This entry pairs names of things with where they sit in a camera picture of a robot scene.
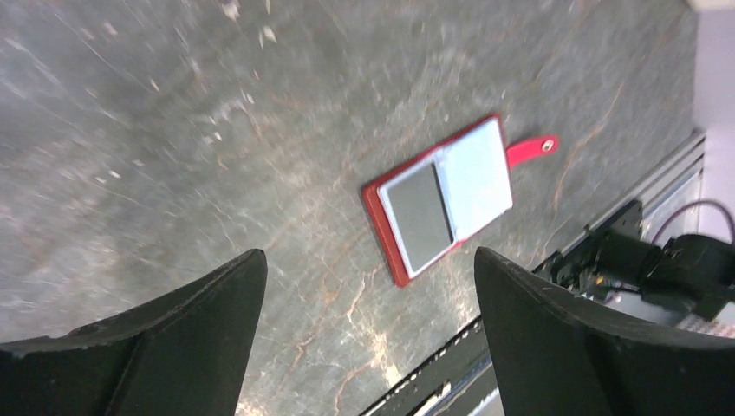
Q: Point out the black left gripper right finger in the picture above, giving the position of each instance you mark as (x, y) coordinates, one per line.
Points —
(556, 353)

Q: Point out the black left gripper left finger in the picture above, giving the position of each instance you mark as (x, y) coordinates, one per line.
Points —
(183, 353)

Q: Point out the red leather card holder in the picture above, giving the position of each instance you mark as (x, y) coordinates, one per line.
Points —
(473, 166)

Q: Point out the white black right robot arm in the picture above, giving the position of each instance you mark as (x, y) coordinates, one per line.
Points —
(689, 274)

